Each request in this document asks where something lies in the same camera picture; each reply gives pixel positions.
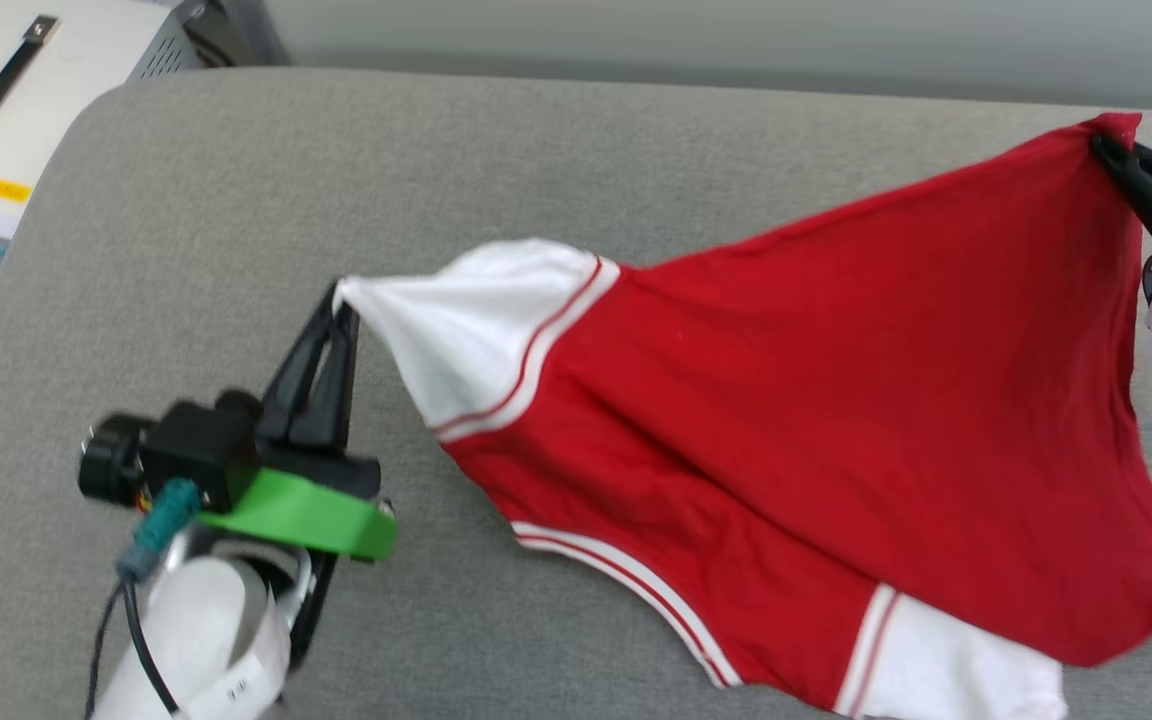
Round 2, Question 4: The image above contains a white equipment case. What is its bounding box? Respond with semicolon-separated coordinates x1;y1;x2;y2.
0;0;287;281

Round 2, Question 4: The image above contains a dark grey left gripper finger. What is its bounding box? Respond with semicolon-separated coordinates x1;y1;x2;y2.
291;305;363;457
258;283;343;442

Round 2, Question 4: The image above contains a black cable teal connector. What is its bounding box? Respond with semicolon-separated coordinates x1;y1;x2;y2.
86;478;203;720

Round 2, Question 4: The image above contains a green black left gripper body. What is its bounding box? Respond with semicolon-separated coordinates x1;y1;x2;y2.
78;413;397;666

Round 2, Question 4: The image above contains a red white basketball jersey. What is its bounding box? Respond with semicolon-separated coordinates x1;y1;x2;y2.
334;112;1152;720

